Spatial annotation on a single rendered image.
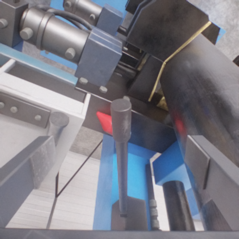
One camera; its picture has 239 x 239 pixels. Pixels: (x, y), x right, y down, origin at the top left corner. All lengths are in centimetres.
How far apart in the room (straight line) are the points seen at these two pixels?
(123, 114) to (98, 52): 34
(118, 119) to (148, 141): 47
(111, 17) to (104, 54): 47
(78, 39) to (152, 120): 35
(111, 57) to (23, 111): 28
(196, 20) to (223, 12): 116
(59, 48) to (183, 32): 36
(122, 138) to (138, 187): 47
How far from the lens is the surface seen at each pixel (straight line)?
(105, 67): 55
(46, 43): 59
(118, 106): 21
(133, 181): 69
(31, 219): 220
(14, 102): 47
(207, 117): 35
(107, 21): 99
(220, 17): 172
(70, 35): 57
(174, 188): 71
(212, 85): 41
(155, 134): 66
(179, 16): 55
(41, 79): 54
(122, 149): 26
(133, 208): 54
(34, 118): 48
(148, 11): 53
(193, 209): 301
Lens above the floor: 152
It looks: 48 degrees down
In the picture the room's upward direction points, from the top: 178 degrees counter-clockwise
